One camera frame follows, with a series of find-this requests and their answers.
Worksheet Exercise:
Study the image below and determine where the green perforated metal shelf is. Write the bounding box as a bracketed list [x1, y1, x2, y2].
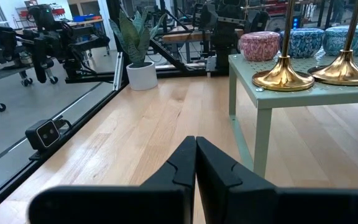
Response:
[227, 46, 358, 179]

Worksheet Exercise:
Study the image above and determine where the white plant pot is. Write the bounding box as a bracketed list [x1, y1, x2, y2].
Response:
[126, 60, 158, 91]

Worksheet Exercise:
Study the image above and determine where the dark blue patterned candle tin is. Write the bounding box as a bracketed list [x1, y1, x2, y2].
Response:
[278, 27, 325, 59]

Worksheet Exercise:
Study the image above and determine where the green snake plant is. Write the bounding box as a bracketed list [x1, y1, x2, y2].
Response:
[109, 7, 167, 68]

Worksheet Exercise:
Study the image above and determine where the silver aluminium bracket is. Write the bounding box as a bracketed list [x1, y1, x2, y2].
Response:
[112, 51, 124, 91]

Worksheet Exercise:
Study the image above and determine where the small black depth camera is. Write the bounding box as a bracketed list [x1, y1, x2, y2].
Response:
[25, 119, 62, 153]

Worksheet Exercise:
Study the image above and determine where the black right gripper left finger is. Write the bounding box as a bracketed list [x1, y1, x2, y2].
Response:
[28, 136, 197, 224]

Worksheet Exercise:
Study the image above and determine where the gold candle stick holder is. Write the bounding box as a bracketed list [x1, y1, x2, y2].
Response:
[308, 0, 358, 86]
[252, 0, 316, 92]

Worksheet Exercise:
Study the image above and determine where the pink patterned candle tin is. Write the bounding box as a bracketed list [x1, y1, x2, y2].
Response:
[239, 30, 281, 62]

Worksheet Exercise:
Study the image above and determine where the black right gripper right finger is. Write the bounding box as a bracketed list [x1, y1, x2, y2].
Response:
[196, 136, 358, 224]

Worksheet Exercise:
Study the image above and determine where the teal patterned candle tin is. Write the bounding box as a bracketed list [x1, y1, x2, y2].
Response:
[322, 24, 358, 57]

